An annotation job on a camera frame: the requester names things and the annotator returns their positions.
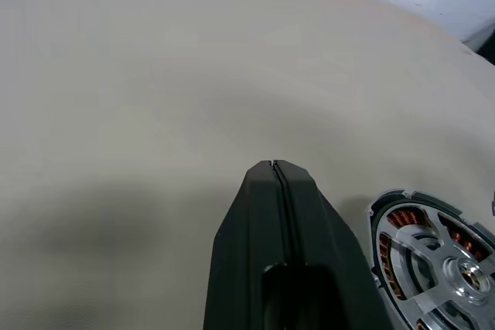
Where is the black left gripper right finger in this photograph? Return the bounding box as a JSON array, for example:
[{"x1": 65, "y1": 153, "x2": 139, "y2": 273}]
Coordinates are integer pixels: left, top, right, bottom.
[{"x1": 274, "y1": 159, "x2": 392, "y2": 330}]

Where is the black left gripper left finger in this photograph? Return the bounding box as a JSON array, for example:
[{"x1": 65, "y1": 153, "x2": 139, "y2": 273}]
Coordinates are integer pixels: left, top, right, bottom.
[{"x1": 203, "y1": 159, "x2": 301, "y2": 330}]

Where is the silver spoked rotor disc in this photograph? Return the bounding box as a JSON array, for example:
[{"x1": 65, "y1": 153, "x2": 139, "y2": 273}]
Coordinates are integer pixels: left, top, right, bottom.
[{"x1": 369, "y1": 192, "x2": 495, "y2": 330}]

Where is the motor housing with copper coils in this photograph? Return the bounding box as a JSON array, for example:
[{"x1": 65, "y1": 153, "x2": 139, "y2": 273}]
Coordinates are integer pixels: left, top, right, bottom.
[{"x1": 364, "y1": 189, "x2": 495, "y2": 330}]

